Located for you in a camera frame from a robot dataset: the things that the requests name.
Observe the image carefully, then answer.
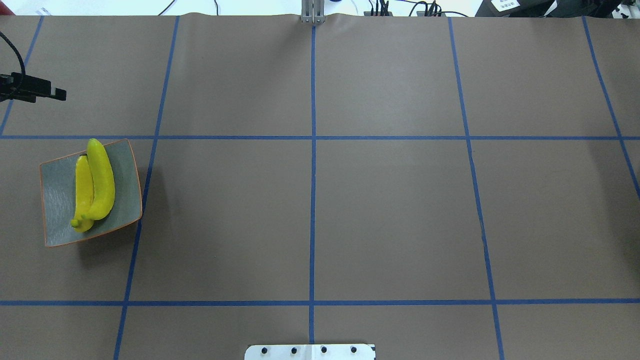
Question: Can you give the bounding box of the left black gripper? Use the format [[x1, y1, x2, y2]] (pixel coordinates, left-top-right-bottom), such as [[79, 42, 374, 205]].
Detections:
[[0, 73, 67, 103]]

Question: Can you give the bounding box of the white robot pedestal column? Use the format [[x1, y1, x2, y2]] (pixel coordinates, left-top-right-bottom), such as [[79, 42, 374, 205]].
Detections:
[[244, 343, 377, 360]]

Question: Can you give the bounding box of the grey square plate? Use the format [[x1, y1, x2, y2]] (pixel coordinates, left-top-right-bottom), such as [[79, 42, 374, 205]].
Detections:
[[39, 138, 143, 248]]

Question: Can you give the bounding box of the aluminium frame post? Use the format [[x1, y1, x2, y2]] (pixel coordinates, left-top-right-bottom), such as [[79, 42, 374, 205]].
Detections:
[[300, 0, 326, 26]]

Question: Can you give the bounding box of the yellow banana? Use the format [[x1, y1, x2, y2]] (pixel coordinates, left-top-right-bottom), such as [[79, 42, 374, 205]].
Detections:
[[81, 137, 116, 221], [70, 154, 94, 233]]

